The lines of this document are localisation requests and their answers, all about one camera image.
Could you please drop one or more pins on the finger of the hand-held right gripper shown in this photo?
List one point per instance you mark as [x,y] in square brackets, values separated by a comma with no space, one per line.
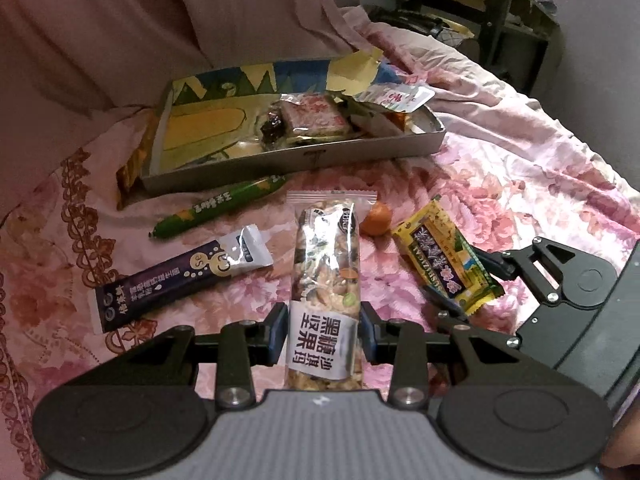
[500,265]
[442,310]

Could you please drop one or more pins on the black and yellow bag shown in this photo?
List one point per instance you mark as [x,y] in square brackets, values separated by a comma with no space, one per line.
[435,27]

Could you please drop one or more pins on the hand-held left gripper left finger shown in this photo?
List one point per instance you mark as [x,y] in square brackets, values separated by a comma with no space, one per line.
[276,335]

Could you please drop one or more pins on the dark blue stick sachet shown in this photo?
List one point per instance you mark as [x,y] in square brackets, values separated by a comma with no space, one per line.
[175,280]

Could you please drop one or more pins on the orange snack packet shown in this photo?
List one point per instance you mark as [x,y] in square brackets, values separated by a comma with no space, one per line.
[400,122]

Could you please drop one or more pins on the floral pink bedsheet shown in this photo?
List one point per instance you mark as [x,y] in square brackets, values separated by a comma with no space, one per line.
[500,160]

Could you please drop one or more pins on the white red-print snack pouch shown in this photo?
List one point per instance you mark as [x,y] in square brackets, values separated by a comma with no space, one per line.
[395,97]

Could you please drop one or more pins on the pink cake packet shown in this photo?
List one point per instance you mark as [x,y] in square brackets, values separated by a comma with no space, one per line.
[312,115]

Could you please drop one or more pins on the pink curtain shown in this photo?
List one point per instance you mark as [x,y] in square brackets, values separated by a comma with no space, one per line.
[150,25]

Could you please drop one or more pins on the yellow green snack packet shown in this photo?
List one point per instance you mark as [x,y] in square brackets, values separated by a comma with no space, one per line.
[440,255]

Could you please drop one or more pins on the green sausage stick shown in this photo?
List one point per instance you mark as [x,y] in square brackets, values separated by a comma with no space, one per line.
[210,207]

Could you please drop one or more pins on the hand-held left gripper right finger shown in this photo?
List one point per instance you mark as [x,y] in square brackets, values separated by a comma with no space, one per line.
[367,335]

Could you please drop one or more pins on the illustrated cardboard box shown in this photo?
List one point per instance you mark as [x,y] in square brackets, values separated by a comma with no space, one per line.
[210,125]

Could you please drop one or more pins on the clear nut bar packet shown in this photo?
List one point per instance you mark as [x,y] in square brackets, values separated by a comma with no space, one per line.
[325,270]

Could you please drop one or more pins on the small orange fruit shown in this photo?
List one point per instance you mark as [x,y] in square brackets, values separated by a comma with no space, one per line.
[375,219]

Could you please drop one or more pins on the dark green desk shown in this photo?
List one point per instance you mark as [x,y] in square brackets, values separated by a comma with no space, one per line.
[490,15]

